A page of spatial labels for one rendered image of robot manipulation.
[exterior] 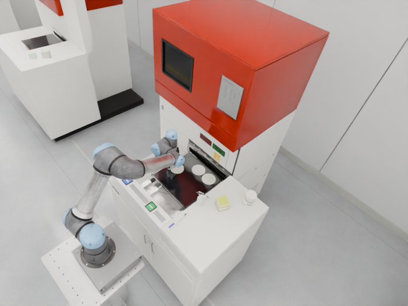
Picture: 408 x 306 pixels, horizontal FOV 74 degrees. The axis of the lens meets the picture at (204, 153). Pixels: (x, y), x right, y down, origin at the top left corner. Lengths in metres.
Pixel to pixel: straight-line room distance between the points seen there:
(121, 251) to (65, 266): 0.32
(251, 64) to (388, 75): 1.61
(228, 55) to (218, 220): 0.95
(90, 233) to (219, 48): 1.15
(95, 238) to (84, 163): 1.90
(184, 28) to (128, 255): 1.31
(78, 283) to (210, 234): 0.77
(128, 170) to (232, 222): 0.74
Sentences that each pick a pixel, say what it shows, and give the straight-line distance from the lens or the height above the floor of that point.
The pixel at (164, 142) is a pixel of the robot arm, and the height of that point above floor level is 1.24.
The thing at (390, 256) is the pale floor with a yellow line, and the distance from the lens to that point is 3.40.
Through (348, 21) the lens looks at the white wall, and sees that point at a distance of 2.79.
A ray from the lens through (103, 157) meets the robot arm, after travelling 1.39.
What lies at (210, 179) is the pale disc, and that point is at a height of 0.90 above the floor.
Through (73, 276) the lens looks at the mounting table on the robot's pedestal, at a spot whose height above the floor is 0.82.
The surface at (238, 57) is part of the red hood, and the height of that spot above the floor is 1.82.
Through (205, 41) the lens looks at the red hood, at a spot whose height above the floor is 1.81.
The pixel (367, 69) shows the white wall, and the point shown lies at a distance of 2.81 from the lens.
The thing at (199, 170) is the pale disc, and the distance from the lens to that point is 2.01.
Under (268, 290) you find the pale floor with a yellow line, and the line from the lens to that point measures 2.68.
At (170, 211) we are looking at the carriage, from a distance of 1.82.
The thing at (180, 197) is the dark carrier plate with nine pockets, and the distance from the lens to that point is 1.86.
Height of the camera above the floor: 2.45
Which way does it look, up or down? 47 degrees down
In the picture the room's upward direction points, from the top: 9 degrees clockwise
